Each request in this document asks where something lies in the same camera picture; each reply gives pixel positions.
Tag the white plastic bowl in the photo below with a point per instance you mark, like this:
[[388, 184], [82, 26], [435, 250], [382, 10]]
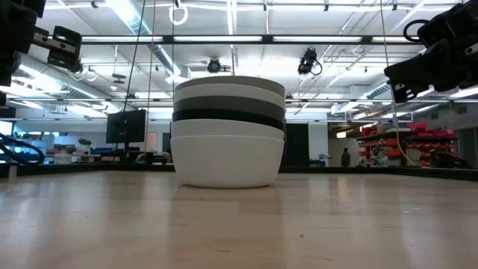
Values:
[[228, 89], [226, 162]]

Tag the black overhead beam with lights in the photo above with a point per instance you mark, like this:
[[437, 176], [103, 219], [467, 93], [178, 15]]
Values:
[[168, 39]]

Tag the shelf with red bins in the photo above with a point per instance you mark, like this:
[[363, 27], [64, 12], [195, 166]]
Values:
[[411, 145]]

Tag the dark grey plastic bowl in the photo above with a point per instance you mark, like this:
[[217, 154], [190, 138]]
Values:
[[228, 102]]

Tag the black round hanging device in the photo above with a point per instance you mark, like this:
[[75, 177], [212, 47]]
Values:
[[214, 65]]

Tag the black aluminium table frame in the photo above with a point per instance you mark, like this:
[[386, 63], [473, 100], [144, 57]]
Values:
[[93, 170]]

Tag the small green plant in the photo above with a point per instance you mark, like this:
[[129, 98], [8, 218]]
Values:
[[84, 142]]

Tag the light grey plastic bowl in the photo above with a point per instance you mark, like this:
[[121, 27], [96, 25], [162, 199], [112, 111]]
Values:
[[231, 80]]

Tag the black computer monitor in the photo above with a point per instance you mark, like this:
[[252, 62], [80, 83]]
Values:
[[125, 127]]

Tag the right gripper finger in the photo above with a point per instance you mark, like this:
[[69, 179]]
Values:
[[429, 71]]

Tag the person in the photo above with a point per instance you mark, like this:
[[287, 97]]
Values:
[[346, 158]]

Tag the black overhead camera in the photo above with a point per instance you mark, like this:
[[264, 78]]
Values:
[[308, 61]]

